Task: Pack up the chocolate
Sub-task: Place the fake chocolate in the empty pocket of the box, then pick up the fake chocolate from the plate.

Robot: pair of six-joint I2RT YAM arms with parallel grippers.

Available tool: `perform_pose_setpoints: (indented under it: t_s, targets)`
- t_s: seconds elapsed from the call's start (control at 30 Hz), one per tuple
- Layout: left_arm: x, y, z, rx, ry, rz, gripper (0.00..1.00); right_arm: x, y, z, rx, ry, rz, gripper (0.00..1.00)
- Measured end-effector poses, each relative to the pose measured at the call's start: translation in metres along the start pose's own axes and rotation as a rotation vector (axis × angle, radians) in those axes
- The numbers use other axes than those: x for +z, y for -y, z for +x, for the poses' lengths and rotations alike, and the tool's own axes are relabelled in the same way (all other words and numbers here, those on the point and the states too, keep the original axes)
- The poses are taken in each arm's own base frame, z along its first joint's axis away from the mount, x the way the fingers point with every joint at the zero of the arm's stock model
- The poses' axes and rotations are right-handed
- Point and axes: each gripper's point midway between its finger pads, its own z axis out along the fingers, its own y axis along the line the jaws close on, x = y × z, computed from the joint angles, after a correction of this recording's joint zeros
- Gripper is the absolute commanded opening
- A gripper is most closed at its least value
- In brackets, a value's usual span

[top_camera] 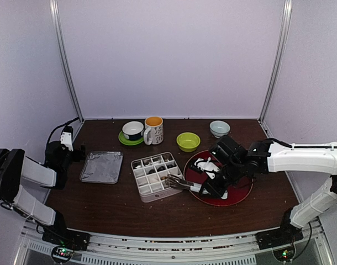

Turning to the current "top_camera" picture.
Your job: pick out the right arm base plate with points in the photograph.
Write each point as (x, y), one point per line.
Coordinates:
(278, 237)

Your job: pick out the pale blue ceramic bowl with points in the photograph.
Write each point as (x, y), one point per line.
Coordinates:
(219, 128)

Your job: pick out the dark white-lined cup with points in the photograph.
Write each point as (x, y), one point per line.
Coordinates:
(133, 129)

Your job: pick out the bunny print tin lid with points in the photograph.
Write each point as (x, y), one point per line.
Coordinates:
(102, 167)

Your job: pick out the white patterned mug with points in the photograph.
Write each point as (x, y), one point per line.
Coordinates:
(154, 130)

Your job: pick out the white metal tongs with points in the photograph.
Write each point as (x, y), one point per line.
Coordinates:
(182, 183)

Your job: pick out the aluminium frame post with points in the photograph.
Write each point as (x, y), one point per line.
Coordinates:
(54, 9)
(281, 45)

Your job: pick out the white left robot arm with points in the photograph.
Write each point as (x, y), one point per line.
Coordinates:
(16, 166)

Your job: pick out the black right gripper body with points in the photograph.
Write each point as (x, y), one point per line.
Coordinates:
(232, 172)

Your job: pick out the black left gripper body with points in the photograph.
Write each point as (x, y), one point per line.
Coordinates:
(78, 157)

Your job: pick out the green saucer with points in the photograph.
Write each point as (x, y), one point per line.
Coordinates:
(129, 142)

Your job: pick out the aluminium front rail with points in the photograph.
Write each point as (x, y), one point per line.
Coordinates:
(239, 248)

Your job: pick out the silver divided tin box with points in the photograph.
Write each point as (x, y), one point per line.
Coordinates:
(156, 166)

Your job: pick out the lime green bowl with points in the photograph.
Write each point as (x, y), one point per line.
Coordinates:
(188, 141)

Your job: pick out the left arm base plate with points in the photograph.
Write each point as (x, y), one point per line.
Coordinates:
(73, 240)

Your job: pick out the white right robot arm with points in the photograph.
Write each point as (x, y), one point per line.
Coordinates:
(271, 156)

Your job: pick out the left aluminium frame post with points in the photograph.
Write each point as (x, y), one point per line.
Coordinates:
(54, 9)

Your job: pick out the right aluminium frame post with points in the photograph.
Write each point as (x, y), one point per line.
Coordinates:
(281, 45)

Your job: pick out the red round tray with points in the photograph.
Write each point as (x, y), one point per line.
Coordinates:
(236, 193)

